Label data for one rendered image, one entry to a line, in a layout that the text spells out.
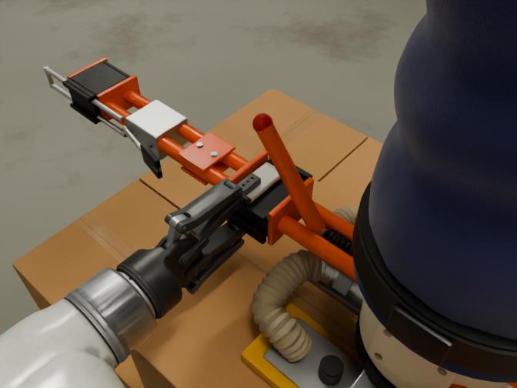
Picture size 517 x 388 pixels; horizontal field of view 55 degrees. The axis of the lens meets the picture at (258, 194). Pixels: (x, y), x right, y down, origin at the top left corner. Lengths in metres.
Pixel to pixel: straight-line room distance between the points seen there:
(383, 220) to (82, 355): 0.30
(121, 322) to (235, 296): 0.23
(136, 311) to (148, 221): 0.84
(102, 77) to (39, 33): 2.66
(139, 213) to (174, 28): 2.08
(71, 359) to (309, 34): 2.88
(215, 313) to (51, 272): 0.70
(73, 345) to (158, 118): 0.37
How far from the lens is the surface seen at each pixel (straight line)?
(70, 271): 1.31
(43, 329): 0.51
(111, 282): 0.53
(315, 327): 0.66
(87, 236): 1.36
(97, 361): 0.51
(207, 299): 0.70
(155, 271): 0.54
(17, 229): 2.23
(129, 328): 0.53
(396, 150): 0.38
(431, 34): 0.33
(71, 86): 0.83
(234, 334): 0.68
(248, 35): 3.20
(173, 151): 0.70
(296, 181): 0.58
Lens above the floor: 1.56
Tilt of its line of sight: 47 degrees down
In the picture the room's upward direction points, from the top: straight up
